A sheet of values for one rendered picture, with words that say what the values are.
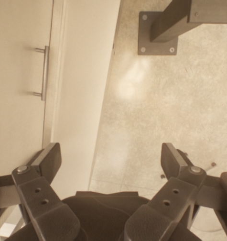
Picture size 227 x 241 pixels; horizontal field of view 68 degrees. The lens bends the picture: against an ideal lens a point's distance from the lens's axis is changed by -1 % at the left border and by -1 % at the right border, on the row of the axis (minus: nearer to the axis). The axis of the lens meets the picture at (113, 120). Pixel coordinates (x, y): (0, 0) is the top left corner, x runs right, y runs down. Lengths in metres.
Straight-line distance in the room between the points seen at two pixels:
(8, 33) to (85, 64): 0.27
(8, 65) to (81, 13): 0.31
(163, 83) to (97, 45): 0.93
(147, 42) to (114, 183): 1.29
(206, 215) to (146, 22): 1.46
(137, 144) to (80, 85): 1.05
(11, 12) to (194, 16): 0.42
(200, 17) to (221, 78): 1.14
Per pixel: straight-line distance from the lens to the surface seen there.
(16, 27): 0.45
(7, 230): 1.16
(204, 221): 1.58
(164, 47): 1.44
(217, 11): 0.56
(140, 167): 1.69
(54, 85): 0.61
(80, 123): 0.65
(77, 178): 0.77
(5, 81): 0.42
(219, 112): 1.70
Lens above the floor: 1.40
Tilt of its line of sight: 73 degrees down
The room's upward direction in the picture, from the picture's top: 177 degrees counter-clockwise
